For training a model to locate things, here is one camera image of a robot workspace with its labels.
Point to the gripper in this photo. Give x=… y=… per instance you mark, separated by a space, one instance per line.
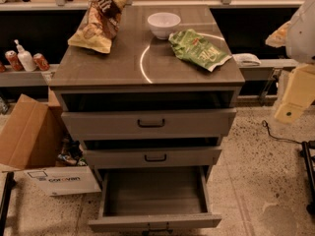
x=301 y=38

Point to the grey bottom drawer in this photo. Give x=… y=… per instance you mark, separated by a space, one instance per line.
x=154 y=199

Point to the grey drawer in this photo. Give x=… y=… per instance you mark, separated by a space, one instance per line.
x=154 y=199
x=152 y=157
x=132 y=125

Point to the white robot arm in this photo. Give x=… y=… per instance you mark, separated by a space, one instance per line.
x=298 y=37

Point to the grey middle drawer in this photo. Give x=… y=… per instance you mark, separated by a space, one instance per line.
x=152 y=157

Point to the grey drawer cabinet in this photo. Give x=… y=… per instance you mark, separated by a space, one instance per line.
x=141 y=73

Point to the grey top drawer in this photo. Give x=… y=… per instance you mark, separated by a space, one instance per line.
x=132 y=125

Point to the white folded cloth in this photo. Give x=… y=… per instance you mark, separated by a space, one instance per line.
x=246 y=59

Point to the green chip bag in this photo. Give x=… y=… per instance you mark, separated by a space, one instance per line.
x=192 y=47

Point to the white bowl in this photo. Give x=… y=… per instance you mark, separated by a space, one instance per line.
x=163 y=24

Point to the brown yellow chip bag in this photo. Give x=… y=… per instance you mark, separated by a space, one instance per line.
x=99 y=26

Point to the red soda can right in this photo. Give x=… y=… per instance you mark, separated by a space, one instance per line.
x=41 y=62

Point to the red soda can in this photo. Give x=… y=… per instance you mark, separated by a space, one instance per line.
x=41 y=62
x=14 y=61

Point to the brown cardboard box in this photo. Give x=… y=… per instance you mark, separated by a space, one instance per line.
x=31 y=137

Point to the white pump bottle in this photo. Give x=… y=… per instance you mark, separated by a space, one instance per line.
x=25 y=58

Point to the red soda can left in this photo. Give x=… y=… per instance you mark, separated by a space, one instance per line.
x=14 y=61

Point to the black pole left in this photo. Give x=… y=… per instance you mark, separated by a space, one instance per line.
x=8 y=186

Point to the grey metal shelf rail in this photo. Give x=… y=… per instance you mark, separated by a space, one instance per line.
x=37 y=78

